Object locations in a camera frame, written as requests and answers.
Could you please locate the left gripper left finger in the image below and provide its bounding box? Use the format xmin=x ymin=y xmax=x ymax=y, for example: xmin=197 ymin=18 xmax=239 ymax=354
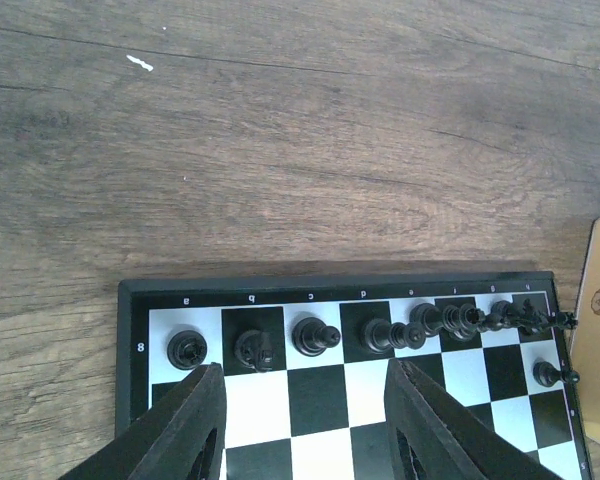
xmin=67 ymin=363 xmax=227 ymax=479

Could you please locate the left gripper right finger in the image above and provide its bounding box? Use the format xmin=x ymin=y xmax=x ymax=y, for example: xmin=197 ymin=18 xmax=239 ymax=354
xmin=384 ymin=359 xmax=558 ymax=480

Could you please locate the black chess piece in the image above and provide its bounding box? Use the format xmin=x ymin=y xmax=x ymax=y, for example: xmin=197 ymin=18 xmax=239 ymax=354
xmin=409 ymin=303 xmax=460 ymax=337
xmin=292 ymin=317 xmax=341 ymax=357
xmin=483 ymin=300 xmax=520 ymax=331
xmin=442 ymin=303 xmax=485 ymax=342
xmin=234 ymin=329 xmax=275 ymax=373
xmin=361 ymin=318 xmax=426 ymax=354
xmin=515 ymin=299 xmax=578 ymax=335
xmin=166 ymin=326 xmax=208 ymax=370

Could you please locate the black chess pawn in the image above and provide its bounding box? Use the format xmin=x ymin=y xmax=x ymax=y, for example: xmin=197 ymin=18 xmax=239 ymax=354
xmin=533 ymin=361 xmax=580 ymax=388

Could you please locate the black and white chessboard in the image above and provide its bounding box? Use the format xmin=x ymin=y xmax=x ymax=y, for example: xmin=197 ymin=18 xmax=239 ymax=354
xmin=115 ymin=272 xmax=592 ymax=479

